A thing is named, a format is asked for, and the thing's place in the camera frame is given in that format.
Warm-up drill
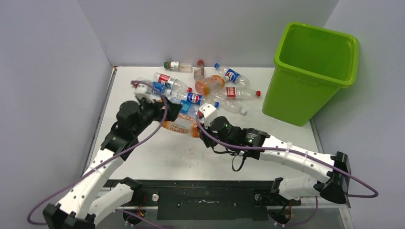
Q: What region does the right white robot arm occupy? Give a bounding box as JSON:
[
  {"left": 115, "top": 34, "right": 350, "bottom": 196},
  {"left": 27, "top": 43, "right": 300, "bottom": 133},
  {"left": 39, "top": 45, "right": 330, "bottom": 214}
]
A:
[{"left": 197, "top": 116, "right": 351, "bottom": 204}]

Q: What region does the orange bottle white cap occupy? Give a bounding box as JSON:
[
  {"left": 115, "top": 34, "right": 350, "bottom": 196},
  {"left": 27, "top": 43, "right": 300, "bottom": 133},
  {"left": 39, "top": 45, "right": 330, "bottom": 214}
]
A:
[{"left": 194, "top": 74, "right": 229, "bottom": 95}]

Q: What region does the green plastic bin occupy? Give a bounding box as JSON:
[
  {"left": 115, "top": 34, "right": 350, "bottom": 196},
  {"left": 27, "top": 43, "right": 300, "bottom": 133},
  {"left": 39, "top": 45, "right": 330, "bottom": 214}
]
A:
[{"left": 262, "top": 22, "right": 360, "bottom": 126}]

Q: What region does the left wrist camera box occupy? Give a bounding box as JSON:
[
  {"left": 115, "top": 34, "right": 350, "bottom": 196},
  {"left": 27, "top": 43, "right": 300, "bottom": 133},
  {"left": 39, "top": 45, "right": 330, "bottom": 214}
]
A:
[{"left": 134, "top": 84, "right": 152, "bottom": 98}]

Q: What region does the crushed blue label bottle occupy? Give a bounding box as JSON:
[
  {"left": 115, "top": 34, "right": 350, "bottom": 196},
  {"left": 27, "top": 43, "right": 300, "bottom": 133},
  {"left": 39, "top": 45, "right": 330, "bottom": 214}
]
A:
[{"left": 180, "top": 100, "right": 195, "bottom": 116}]

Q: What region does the red label clear bottle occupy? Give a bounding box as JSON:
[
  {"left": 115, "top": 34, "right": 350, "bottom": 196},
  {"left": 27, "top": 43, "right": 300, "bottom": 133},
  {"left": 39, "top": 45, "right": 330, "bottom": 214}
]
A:
[{"left": 220, "top": 87, "right": 261, "bottom": 101}]

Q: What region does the green cap brown bottle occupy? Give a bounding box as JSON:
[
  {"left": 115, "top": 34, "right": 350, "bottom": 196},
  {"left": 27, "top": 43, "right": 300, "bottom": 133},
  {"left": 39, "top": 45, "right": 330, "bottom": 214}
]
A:
[{"left": 163, "top": 61, "right": 192, "bottom": 73}]

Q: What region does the red blue label bottle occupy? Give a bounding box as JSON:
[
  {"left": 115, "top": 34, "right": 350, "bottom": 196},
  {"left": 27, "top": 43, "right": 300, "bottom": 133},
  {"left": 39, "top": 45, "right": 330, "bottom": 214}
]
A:
[{"left": 153, "top": 73, "right": 192, "bottom": 93}]

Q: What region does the red cap small bottle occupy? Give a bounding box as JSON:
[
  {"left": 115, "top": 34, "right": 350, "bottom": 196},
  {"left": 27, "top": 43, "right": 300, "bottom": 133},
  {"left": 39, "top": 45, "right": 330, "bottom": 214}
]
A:
[{"left": 193, "top": 60, "right": 204, "bottom": 81}]

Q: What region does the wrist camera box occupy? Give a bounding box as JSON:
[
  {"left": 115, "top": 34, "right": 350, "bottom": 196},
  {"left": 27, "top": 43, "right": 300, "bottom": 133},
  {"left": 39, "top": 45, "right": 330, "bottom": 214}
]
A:
[
  {"left": 197, "top": 103, "right": 218, "bottom": 119},
  {"left": 134, "top": 84, "right": 152, "bottom": 98}
]

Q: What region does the central pepsi bottle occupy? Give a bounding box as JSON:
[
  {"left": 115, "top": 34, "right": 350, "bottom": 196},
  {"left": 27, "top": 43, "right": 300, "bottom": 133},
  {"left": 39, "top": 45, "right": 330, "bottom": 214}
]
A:
[{"left": 176, "top": 92, "right": 220, "bottom": 108}]

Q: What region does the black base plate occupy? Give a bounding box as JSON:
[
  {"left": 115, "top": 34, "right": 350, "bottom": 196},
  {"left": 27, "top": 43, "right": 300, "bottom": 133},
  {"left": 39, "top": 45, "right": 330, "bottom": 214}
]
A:
[{"left": 123, "top": 180, "right": 301, "bottom": 221}]

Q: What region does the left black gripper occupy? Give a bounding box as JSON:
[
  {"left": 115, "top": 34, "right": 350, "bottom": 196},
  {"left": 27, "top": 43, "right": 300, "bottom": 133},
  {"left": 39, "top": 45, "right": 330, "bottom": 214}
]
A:
[{"left": 132, "top": 95, "right": 182, "bottom": 136}]

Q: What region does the far pepsi bottle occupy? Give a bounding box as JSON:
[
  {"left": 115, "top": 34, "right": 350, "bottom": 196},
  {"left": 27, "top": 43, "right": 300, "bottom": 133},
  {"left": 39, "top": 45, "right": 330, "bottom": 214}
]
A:
[{"left": 214, "top": 63, "right": 250, "bottom": 87}]

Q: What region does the large orange crushed bottle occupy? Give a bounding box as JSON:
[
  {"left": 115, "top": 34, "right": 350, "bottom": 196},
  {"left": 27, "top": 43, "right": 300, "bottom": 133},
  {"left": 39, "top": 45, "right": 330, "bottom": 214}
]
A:
[{"left": 162, "top": 113, "right": 199, "bottom": 138}]

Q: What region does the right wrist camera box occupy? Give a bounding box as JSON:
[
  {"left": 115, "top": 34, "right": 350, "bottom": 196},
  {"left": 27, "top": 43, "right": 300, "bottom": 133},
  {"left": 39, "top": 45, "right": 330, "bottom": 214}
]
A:
[{"left": 197, "top": 103, "right": 218, "bottom": 119}]

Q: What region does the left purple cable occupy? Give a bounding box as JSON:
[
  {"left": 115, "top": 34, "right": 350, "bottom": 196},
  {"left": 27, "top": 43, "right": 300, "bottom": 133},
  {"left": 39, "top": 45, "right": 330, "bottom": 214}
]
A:
[{"left": 27, "top": 80, "right": 169, "bottom": 229}]

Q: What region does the blue label water bottle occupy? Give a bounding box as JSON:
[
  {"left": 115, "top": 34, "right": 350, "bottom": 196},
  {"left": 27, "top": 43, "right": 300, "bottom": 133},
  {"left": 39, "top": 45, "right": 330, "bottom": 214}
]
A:
[{"left": 132, "top": 77, "right": 172, "bottom": 96}]

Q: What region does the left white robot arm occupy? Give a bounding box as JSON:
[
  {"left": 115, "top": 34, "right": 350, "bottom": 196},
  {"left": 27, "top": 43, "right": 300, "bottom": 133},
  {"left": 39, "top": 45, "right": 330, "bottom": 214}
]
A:
[{"left": 43, "top": 97, "right": 182, "bottom": 229}]

